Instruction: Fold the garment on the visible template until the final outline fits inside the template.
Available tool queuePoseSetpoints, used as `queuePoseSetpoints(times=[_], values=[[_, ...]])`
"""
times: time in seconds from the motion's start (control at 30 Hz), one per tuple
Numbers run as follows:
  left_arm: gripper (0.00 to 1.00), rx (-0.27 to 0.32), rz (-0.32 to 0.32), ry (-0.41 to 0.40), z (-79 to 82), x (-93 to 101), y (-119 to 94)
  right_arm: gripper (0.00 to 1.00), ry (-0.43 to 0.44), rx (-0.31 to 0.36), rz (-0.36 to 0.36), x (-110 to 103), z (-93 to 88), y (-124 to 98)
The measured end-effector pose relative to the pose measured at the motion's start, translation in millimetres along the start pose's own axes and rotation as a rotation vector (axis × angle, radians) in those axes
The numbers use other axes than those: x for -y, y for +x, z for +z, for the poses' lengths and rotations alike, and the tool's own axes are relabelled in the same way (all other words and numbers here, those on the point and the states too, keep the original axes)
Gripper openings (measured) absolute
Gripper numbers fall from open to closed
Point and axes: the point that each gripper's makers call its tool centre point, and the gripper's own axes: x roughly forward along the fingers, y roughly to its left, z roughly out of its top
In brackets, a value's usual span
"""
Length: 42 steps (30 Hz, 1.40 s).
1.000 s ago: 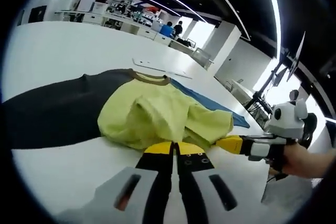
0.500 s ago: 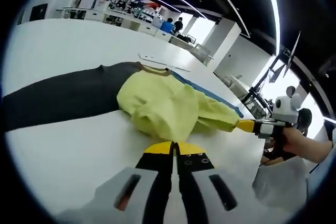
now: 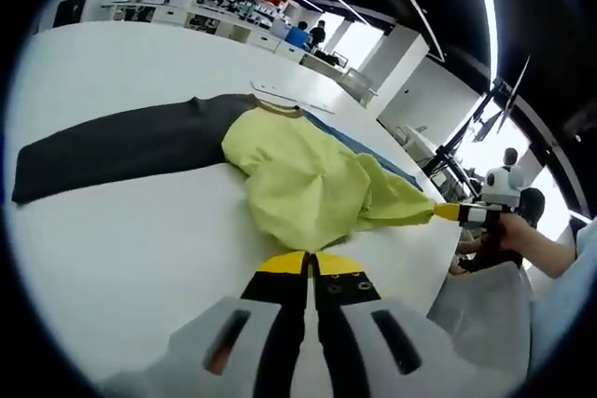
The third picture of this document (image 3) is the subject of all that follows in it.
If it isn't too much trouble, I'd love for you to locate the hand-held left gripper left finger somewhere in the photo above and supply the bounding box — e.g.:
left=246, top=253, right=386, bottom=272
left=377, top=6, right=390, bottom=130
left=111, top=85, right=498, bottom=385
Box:
left=100, top=251, right=312, bottom=398

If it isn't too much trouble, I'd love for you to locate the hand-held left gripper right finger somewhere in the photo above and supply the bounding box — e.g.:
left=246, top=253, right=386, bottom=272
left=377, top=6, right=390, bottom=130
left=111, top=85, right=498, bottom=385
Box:
left=310, top=252, right=467, bottom=398

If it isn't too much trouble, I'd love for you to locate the yellow black blue garment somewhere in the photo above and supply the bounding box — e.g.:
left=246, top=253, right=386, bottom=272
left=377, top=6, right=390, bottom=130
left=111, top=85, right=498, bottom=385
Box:
left=11, top=93, right=437, bottom=253

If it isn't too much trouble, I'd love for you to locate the white template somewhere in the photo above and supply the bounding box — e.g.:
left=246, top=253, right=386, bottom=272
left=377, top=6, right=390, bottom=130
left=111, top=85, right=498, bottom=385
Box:
left=250, top=79, right=336, bottom=115

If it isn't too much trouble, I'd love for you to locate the person's right hand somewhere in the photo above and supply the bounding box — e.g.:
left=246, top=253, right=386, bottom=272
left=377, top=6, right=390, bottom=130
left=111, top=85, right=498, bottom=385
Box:
left=493, top=213, right=538, bottom=255

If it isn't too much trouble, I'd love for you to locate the black tripod stand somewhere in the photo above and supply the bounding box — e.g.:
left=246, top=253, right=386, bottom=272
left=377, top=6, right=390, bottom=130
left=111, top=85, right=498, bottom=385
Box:
left=422, top=78, right=503, bottom=195

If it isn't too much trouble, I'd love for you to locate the white desk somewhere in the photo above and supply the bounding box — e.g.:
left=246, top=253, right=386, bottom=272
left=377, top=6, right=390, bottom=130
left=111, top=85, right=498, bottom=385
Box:
left=396, top=125, right=436, bottom=162

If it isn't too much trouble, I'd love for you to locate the black monitor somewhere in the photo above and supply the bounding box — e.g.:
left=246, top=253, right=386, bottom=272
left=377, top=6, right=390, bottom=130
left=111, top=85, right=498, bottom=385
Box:
left=496, top=55, right=533, bottom=136

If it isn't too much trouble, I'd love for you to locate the grey mesh office chair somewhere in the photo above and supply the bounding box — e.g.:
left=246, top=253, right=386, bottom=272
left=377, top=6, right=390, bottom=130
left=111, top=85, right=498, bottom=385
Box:
left=342, top=66, right=378, bottom=103

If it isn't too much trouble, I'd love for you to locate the long ceiling light strip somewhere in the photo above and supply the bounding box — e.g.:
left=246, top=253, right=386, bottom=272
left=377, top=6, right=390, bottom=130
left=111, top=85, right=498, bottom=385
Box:
left=467, top=0, right=501, bottom=80

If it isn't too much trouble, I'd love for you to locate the long white workbench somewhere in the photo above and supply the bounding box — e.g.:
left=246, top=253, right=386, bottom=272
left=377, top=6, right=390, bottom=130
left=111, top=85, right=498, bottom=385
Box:
left=102, top=0, right=349, bottom=68

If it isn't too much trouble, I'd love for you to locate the black square panel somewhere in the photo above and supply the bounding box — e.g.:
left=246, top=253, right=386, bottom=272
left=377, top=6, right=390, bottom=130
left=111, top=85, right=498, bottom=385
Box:
left=52, top=0, right=88, bottom=29

